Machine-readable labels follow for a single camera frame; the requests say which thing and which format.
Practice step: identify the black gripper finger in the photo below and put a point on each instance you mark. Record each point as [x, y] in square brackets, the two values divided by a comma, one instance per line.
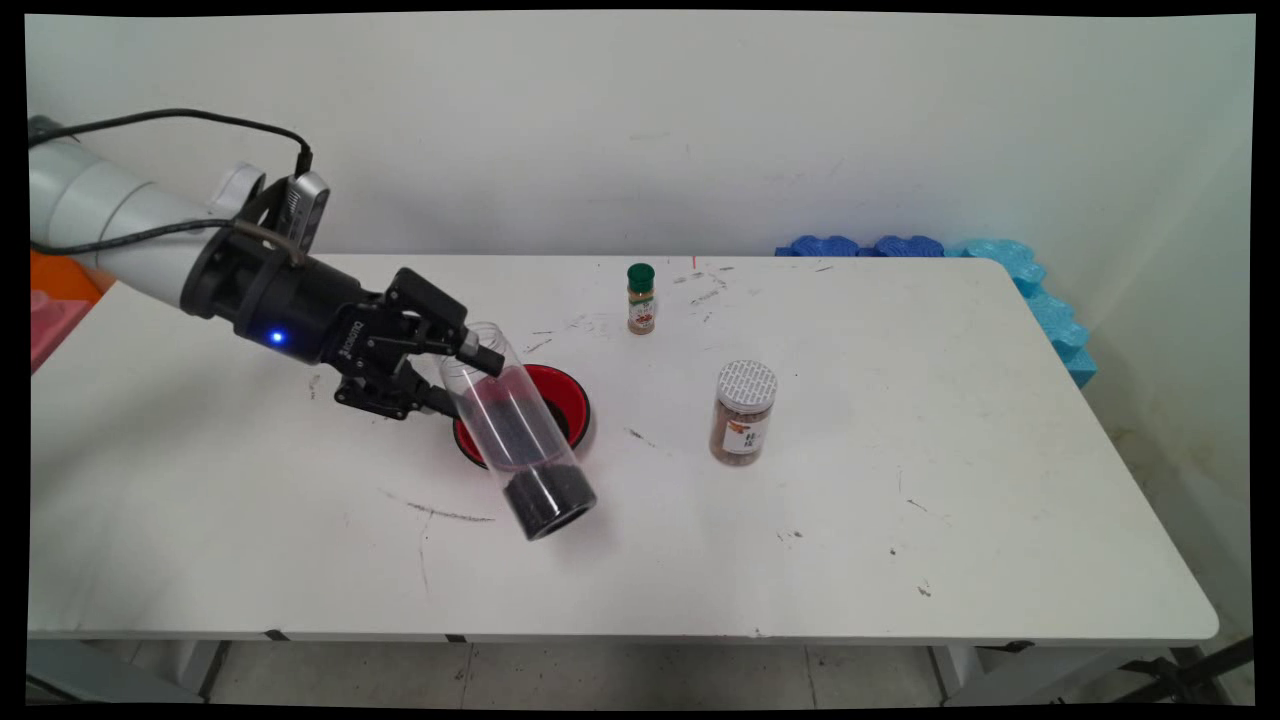
[385, 395]
[435, 310]

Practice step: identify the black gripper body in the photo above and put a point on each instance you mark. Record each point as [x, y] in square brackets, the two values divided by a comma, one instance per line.
[290, 305]

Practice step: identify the clear plastic jar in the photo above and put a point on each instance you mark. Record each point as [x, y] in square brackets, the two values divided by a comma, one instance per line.
[520, 430]

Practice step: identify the black granules heap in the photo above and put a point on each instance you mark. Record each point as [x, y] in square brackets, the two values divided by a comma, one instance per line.
[558, 425]
[550, 500]

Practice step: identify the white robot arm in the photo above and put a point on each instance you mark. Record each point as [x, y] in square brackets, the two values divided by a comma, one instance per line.
[110, 210]

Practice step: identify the red bowl with black rim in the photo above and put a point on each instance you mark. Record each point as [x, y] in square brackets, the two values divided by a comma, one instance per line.
[565, 385]

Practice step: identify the green-capped spice bottle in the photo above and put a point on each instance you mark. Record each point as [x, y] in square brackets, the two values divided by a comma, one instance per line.
[641, 300]

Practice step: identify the orange box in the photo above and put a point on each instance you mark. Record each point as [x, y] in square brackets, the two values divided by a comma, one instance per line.
[60, 275]

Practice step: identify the pink box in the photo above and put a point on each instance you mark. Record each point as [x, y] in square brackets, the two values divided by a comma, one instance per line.
[50, 325]

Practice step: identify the white-lidded jar of brown sticks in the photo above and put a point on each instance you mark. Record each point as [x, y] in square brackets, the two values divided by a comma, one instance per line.
[744, 420]

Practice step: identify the light blue foam block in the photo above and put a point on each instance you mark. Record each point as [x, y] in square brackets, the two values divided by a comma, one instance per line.
[1040, 300]

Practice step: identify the black metal bar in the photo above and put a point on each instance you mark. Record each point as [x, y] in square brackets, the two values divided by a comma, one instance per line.
[1190, 668]

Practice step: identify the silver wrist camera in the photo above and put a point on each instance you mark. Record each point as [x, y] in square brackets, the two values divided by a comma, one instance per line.
[305, 205]

